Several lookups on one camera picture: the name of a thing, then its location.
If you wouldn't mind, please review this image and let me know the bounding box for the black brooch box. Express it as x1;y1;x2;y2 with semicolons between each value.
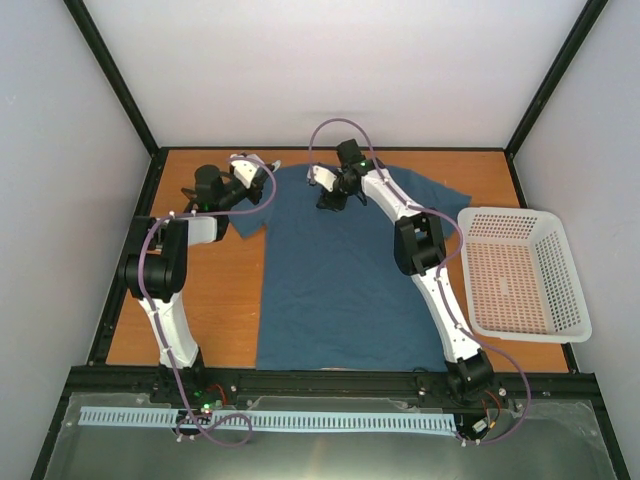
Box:
181;188;197;200

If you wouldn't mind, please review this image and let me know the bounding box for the blue t-shirt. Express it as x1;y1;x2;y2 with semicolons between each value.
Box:
231;165;445;372

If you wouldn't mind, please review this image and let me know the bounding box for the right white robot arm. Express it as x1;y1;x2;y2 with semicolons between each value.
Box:
307;140;494;405

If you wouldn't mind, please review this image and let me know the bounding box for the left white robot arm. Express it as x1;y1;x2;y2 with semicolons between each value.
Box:
117;155;279;403

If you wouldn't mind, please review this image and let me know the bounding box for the white perforated plastic basket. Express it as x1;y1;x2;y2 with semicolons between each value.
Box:
458;207;592;344

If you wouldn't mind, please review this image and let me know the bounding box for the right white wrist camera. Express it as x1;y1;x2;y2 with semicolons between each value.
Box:
307;164;338;192

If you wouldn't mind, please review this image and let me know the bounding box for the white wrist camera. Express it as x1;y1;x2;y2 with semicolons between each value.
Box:
307;164;338;192
229;154;281;189

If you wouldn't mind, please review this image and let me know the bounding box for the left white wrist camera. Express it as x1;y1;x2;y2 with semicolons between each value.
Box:
229;154;281;189

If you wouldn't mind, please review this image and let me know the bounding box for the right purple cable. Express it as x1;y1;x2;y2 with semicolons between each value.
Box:
307;117;533;446

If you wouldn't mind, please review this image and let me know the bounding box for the left rear black frame post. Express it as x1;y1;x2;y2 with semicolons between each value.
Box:
63;0;160;157

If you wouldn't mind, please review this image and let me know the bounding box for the light blue cable duct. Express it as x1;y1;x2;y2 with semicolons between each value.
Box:
78;406;455;436

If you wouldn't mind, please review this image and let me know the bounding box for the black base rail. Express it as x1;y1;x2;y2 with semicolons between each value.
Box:
69;367;599;411

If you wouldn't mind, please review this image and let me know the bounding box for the black enclosure frame post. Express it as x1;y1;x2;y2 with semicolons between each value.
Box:
504;0;609;151

